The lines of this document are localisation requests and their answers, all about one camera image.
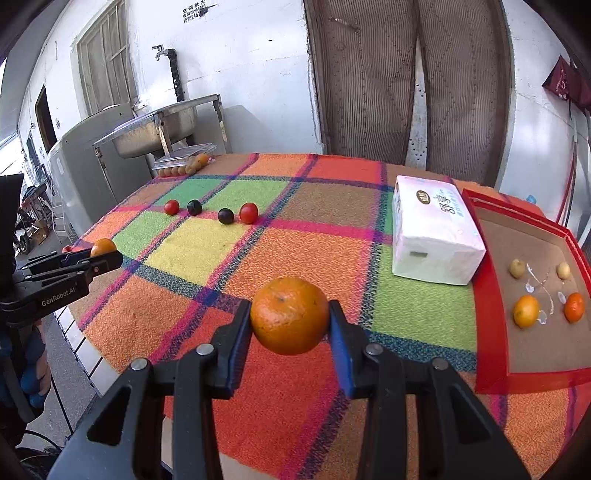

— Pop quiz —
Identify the larger tan kiwi fruit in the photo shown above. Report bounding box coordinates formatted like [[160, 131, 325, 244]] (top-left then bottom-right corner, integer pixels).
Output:
[[509, 259, 527, 279]]

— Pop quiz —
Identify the clear plastic fruit box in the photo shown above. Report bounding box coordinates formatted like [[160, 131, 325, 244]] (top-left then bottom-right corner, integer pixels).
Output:
[[151, 143, 216, 177]]

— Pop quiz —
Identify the smaller green-tan kiwi fruit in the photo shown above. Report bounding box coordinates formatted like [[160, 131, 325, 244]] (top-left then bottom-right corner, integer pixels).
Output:
[[556, 261, 571, 280]]

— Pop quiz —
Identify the medium orange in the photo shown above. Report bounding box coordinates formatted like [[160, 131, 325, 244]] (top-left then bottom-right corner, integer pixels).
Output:
[[512, 295, 540, 329]]

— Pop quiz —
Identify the white tissue pack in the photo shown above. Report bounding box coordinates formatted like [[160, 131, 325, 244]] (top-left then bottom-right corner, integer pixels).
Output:
[[392, 175, 486, 286]]

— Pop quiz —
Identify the brown quilted door curtain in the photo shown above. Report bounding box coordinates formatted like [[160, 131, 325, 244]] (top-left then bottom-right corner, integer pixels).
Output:
[[304, 1, 512, 187]]

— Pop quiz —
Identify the red cardboard tray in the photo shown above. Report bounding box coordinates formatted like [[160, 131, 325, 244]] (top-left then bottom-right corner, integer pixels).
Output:
[[462, 189, 590, 394]]

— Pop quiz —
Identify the yellow-orange small orange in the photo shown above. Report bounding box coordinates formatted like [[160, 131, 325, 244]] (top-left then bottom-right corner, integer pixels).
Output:
[[90, 238, 117, 257]]

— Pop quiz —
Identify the black corrugated hose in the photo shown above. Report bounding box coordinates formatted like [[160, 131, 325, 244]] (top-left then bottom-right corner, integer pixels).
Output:
[[152, 44, 187, 104]]

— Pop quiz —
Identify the red-handled mop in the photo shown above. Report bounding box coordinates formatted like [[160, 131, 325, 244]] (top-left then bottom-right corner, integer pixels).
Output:
[[556, 138, 578, 227]]

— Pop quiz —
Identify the large dark orange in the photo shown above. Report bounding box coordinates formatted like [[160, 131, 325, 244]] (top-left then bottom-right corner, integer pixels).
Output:
[[249, 277, 329, 356]]

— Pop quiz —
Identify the red tomato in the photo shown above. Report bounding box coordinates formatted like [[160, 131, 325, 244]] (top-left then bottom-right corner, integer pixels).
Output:
[[163, 199, 180, 216], [238, 202, 259, 225]]

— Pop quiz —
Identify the left blue gloved hand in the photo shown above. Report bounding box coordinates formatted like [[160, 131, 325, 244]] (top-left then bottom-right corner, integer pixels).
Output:
[[1, 322, 51, 417]]

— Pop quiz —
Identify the black plum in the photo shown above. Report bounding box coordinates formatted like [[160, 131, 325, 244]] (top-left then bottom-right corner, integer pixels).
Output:
[[217, 208, 235, 225], [186, 199, 202, 217]]

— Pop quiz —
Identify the left black plum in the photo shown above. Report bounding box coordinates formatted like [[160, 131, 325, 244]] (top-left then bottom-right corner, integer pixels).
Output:
[[186, 199, 202, 217]]

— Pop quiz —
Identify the metal sink on stand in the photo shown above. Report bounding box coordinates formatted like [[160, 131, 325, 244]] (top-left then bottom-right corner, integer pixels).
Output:
[[93, 94, 232, 198]]

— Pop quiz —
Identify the window with grille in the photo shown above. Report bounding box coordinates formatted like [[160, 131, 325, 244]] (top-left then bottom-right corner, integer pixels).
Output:
[[75, 1, 138, 115]]

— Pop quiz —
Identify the small deep orange tangerine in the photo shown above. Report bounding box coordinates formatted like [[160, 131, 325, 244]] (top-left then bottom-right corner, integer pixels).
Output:
[[563, 292, 585, 324]]

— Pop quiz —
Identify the grey metal cabinet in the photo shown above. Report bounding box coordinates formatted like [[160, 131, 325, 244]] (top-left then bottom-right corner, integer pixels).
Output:
[[49, 104, 152, 236]]

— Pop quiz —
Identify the right black plum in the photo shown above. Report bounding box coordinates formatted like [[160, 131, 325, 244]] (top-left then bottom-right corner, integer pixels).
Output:
[[217, 208, 235, 225]]

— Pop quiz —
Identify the maroon folded umbrella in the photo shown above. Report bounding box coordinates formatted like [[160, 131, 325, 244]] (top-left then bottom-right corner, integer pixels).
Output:
[[542, 56, 591, 111]]

